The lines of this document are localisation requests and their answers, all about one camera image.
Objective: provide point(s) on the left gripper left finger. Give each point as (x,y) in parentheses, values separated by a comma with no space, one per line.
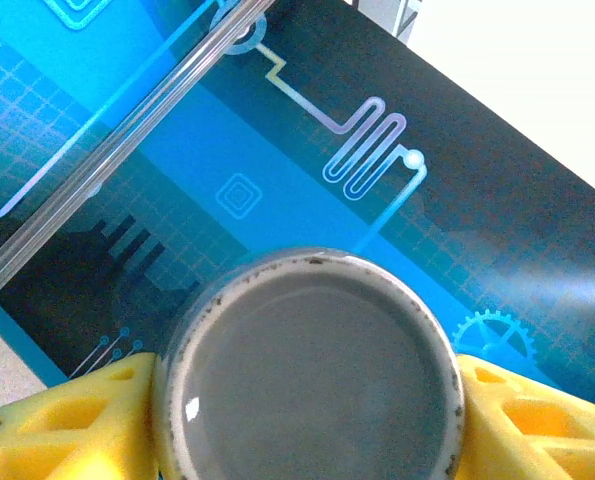
(52,435)

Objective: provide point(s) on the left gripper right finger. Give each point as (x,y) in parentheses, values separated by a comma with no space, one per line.
(552,450)

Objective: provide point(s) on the aluminium frame post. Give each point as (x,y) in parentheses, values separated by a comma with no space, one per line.
(127,140)

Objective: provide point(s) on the dark grey faceted mug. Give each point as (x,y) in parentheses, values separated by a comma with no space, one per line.
(317,380)

